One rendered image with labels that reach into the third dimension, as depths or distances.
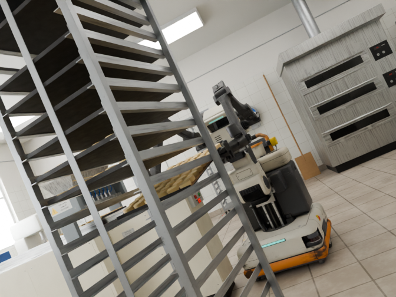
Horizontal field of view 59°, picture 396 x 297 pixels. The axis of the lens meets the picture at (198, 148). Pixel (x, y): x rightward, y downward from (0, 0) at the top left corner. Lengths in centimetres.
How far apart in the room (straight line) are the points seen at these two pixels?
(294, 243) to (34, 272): 195
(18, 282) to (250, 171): 198
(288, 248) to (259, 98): 443
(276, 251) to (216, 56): 486
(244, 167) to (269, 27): 466
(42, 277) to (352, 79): 480
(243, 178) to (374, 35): 395
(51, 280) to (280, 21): 566
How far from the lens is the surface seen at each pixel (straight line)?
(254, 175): 254
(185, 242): 261
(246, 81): 671
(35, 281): 311
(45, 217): 138
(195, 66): 688
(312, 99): 568
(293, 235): 255
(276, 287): 173
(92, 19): 138
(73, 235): 278
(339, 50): 587
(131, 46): 149
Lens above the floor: 93
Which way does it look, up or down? 3 degrees up
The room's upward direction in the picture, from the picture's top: 25 degrees counter-clockwise
